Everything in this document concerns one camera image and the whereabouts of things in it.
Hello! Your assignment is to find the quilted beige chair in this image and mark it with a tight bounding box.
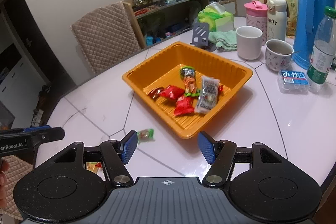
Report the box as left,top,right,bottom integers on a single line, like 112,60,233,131
1,155,33,223
70,2,141,74

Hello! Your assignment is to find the patterned mug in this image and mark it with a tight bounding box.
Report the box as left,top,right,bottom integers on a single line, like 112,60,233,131
265,39,294,72

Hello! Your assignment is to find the grey silver snack packet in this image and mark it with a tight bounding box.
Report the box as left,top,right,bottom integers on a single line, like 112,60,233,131
195,76,220,114

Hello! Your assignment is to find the white mug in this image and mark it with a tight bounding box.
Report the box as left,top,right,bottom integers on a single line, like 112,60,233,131
236,26,263,60

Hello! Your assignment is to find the red chip packet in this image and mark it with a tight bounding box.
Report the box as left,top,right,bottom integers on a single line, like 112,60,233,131
159,85,185,102

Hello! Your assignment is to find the person's left hand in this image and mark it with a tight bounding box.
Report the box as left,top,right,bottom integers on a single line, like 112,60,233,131
0,160,10,209

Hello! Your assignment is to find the blue thermos jug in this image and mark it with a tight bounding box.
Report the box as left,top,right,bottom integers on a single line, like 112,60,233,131
293,0,335,69

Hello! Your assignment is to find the small red packet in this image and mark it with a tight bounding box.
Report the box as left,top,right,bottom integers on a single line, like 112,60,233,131
174,96,194,116

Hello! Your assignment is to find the small green candy packet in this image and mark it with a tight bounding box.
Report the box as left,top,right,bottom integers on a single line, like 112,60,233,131
137,128,154,143

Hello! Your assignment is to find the green cap water bottle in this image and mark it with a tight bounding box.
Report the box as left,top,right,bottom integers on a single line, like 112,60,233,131
307,6,335,93

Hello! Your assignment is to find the orange plastic tray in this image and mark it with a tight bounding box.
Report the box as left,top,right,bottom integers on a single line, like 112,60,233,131
122,42,253,139

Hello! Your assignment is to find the green tube snack packet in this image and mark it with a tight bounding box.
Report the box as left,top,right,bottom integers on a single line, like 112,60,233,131
179,66,200,97

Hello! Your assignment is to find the clear toothpick box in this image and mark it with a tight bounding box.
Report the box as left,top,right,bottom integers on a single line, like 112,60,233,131
277,70,309,94

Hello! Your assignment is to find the tiny red candy packet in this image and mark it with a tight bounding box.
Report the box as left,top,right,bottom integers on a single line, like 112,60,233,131
218,85,224,95

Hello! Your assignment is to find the green tissue pack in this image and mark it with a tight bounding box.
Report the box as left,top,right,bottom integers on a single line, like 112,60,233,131
198,2,234,32

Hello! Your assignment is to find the green cloth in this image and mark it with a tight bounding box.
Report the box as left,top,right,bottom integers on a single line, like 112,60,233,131
209,30,237,52

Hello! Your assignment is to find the grey phone stand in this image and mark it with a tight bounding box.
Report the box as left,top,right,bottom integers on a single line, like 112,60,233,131
191,22,209,50

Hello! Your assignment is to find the white miffy bottle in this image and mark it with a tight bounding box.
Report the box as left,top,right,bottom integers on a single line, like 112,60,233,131
266,0,287,40

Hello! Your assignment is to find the dark red snack packet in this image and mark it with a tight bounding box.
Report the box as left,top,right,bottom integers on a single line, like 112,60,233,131
148,87,165,101

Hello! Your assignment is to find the yellow candy packet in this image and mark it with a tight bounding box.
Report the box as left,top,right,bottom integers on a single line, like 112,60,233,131
85,162,102,174

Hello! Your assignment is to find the wooden shelf unit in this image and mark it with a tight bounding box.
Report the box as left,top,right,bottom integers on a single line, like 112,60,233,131
122,0,238,49

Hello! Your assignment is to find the quilted beige chair near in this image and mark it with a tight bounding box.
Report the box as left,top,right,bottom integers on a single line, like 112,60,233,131
1,155,33,223

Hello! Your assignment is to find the pink lidded cup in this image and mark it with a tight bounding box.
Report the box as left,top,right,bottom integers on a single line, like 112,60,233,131
244,0,268,46

